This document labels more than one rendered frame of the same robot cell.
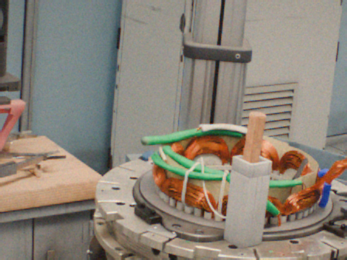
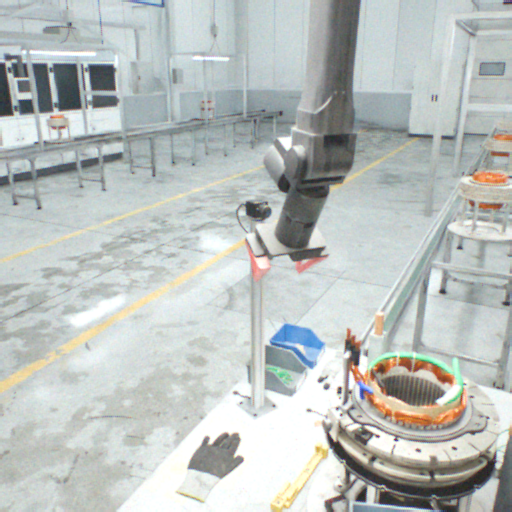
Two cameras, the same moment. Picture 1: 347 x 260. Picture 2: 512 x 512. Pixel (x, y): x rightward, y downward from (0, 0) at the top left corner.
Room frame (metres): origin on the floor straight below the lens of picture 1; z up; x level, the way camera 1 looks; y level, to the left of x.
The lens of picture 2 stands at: (1.63, -0.61, 1.70)
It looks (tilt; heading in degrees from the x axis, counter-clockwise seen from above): 21 degrees down; 159
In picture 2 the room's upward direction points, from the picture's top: straight up
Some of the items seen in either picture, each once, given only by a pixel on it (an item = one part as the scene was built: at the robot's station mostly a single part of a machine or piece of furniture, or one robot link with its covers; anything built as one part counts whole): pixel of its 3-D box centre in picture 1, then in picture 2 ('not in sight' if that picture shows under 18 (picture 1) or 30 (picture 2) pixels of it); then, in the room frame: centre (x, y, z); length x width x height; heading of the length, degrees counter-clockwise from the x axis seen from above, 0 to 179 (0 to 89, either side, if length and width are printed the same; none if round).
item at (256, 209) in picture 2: not in sight; (260, 210); (0.53, -0.18, 1.37); 0.06 x 0.04 x 0.04; 16
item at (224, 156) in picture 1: (206, 152); not in sight; (1.06, 0.00, 1.12); 0.06 x 0.02 x 0.04; 126
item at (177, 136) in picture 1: (191, 135); (453, 381); (1.04, 0.02, 1.15); 0.15 x 0.04 x 0.02; 126
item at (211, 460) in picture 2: not in sight; (212, 459); (0.69, -0.37, 0.79); 0.24 x 0.13 x 0.02; 131
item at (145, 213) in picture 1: (147, 213); not in sight; (0.91, 0.05, 1.10); 0.03 x 0.01 x 0.01; 36
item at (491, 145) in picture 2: not in sight; (501, 156); (-1.92, 3.27, 0.94); 0.39 x 0.39 x 0.30
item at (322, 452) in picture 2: not in sight; (301, 475); (0.82, -0.19, 0.80); 0.22 x 0.04 x 0.03; 125
